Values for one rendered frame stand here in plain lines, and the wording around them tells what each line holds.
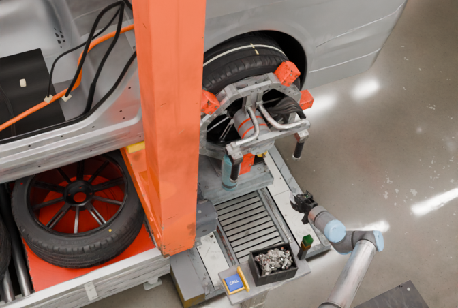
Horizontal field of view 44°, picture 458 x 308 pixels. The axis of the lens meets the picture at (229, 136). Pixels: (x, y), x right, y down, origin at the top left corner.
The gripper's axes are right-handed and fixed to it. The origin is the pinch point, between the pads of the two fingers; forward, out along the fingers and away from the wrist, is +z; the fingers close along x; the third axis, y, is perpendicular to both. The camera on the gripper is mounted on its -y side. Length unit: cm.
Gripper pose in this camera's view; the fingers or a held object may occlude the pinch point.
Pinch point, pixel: (291, 195)
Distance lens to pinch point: 276.0
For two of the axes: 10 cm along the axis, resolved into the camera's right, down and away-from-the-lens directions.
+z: -4.7, -4.1, 7.9
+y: -1.4, -8.4, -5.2
